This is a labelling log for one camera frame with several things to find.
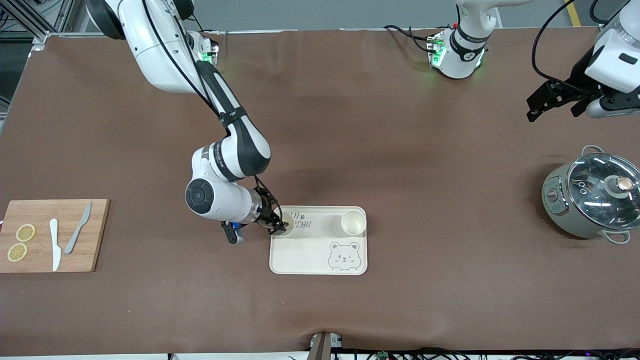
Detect white plastic cup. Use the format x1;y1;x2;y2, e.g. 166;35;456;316
341;210;367;236
276;212;296;237

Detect cream tray with bear print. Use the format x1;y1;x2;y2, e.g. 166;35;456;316
269;205;368;276

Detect glass pot lid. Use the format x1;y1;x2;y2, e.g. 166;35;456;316
567;152;640;231

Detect grey electric cooking pot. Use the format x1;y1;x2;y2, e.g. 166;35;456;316
541;145;640;245

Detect bamboo cutting board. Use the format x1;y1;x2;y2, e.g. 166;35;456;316
0;199;110;274

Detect grey plastic knife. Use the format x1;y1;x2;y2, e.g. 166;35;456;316
64;202;92;255

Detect white plastic knife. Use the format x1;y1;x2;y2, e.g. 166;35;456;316
49;218;62;272

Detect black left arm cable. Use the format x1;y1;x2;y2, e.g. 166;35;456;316
531;0;631;96

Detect metal table clamp bracket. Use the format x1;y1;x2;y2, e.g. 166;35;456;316
308;331;344;360

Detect black cable at arm base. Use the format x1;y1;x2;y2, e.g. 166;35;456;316
383;24;438;53

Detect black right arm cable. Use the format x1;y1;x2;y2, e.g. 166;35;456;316
141;0;277;201

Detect aluminium frame profile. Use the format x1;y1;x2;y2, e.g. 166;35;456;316
0;0;68;46

